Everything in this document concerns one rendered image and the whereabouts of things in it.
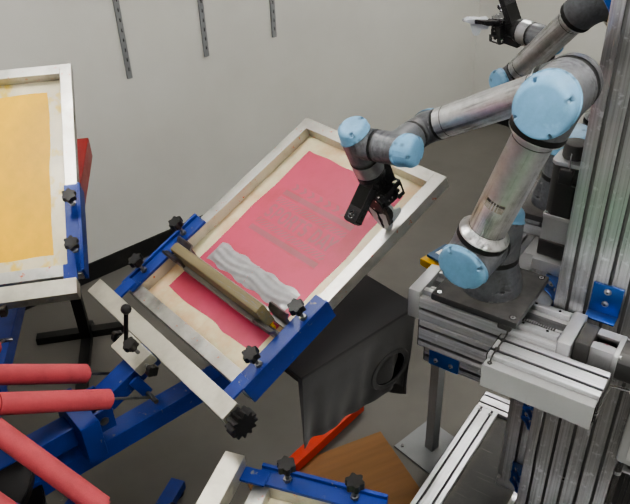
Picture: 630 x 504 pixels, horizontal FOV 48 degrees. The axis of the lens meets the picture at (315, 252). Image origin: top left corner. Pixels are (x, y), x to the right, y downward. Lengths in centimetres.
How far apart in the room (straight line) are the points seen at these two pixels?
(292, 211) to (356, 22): 289
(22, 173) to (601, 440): 192
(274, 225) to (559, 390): 92
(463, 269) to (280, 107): 312
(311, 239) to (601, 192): 77
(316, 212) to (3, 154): 105
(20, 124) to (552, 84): 177
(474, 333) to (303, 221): 59
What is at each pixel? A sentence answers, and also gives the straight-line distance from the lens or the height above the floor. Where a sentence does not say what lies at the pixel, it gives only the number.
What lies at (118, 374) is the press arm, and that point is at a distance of 192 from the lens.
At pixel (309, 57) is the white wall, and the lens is 464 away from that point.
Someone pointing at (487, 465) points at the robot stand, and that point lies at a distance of 281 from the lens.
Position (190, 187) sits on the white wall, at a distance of 435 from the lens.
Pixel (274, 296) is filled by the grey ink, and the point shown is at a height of 118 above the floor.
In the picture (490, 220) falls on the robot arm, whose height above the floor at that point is 155.
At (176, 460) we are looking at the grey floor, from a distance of 313.
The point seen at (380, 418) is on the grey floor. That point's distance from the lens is 321.
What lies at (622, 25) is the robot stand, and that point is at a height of 189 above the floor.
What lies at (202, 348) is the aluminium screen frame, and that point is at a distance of 189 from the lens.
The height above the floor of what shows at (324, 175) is 134.
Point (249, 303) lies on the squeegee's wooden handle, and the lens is 181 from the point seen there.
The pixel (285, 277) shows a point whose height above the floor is 120.
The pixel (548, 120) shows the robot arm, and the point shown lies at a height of 181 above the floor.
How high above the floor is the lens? 233
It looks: 34 degrees down
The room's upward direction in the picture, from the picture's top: 2 degrees counter-clockwise
